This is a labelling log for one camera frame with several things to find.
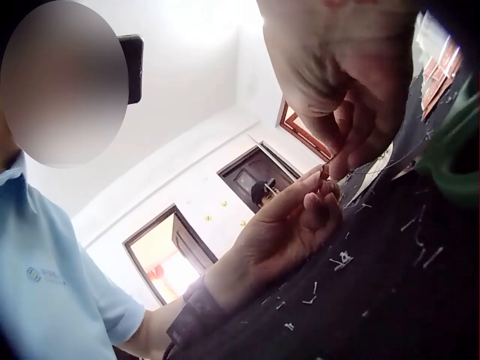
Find person's right hand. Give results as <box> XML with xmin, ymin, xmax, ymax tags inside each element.
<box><xmin>256</xmin><ymin>0</ymin><xmax>425</xmax><ymax>180</ymax></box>

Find person's left hand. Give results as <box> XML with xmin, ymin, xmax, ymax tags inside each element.
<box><xmin>204</xmin><ymin>164</ymin><xmax>344</xmax><ymax>312</ymax></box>

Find person's left thumb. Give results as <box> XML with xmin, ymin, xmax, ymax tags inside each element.
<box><xmin>268</xmin><ymin>164</ymin><xmax>331</xmax><ymax>205</ymax></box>

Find person's left index finger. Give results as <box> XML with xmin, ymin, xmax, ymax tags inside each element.
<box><xmin>318</xmin><ymin>180</ymin><xmax>343</xmax><ymax>205</ymax></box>

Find person's left fingers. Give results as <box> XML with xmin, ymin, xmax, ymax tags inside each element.
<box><xmin>300</xmin><ymin>195</ymin><xmax>342</xmax><ymax>244</ymax></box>

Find person's right thumb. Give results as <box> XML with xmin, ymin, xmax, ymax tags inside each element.
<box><xmin>298</xmin><ymin>107</ymin><xmax>340</xmax><ymax>165</ymax></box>

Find person's right fingers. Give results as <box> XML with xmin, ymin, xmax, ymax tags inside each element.
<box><xmin>333</xmin><ymin>75</ymin><xmax>408</xmax><ymax>180</ymax></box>

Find thin dark wire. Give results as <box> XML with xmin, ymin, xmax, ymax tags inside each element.
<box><xmin>318</xmin><ymin>148</ymin><xmax>426</xmax><ymax>190</ymax></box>

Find red framed window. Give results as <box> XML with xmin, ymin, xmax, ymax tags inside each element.
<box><xmin>277</xmin><ymin>97</ymin><xmax>335</xmax><ymax>161</ymax></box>

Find dark wooden door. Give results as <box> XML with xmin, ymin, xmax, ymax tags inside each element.
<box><xmin>217</xmin><ymin>141</ymin><xmax>302</xmax><ymax>215</ymax></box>

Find black work mat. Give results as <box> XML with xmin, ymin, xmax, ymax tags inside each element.
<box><xmin>180</xmin><ymin>34</ymin><xmax>480</xmax><ymax>360</ymax></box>

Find green plastic object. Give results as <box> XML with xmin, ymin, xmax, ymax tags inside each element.
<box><xmin>415</xmin><ymin>73</ymin><xmax>480</xmax><ymax>201</ymax></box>

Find red brown boxes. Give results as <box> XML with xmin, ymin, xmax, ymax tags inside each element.
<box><xmin>420</xmin><ymin>34</ymin><xmax>464</xmax><ymax>121</ymax></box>

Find black wrist band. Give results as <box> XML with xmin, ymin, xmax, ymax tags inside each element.
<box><xmin>166</xmin><ymin>276</ymin><xmax>240</xmax><ymax>351</ymax></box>

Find open dark framed doorway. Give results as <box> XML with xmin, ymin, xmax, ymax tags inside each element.
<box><xmin>123</xmin><ymin>204</ymin><xmax>219</xmax><ymax>307</ymax></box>

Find person's body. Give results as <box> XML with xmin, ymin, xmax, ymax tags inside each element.
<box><xmin>0</xmin><ymin>148</ymin><xmax>146</xmax><ymax>360</ymax></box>

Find scattered white wire scraps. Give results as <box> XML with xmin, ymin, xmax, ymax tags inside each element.
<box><xmin>240</xmin><ymin>124</ymin><xmax>450</xmax><ymax>332</ymax></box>

